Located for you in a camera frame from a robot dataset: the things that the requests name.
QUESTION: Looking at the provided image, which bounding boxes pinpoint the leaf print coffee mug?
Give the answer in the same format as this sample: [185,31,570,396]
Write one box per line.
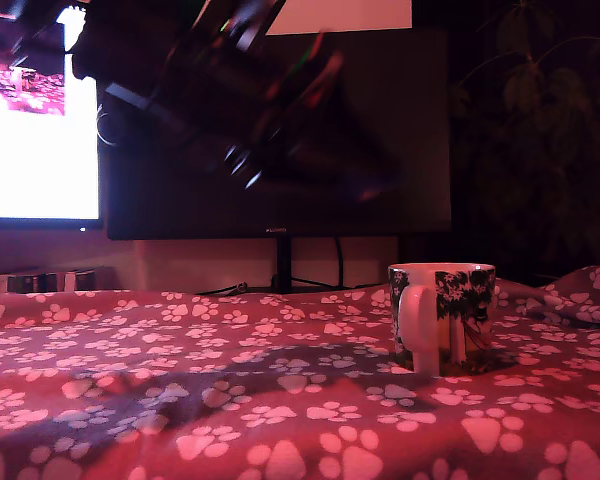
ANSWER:
[387,263,497,379]

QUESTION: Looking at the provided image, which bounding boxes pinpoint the dark computer monitor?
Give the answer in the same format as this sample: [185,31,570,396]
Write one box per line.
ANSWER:
[107,28,454,242]

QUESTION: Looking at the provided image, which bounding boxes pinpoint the black monitor stand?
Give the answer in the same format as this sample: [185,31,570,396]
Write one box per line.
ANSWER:
[271,237,381,295]

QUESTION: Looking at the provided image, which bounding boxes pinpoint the large house plant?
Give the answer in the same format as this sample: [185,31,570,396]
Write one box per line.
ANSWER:
[449,0,600,281]

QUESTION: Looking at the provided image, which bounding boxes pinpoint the dark slim book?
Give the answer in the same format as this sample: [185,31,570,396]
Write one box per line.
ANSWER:
[34,272,64,294]
[75,268,116,292]

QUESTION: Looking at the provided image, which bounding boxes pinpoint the paw print cloth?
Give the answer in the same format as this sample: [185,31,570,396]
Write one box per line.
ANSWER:
[0,264,600,480]

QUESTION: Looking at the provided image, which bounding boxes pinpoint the lit computer monitor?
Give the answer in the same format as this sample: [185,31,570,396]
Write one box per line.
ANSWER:
[0,0,105,232]

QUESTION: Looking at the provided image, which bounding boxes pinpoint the green box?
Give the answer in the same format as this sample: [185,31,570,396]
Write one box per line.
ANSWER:
[8,273,37,294]

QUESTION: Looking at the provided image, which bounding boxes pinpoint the black monitor cable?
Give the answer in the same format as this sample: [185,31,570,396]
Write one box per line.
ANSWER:
[333,237,346,290]

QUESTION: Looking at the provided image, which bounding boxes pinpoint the black desk cable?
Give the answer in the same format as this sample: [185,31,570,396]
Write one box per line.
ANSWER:
[197,282,249,296]

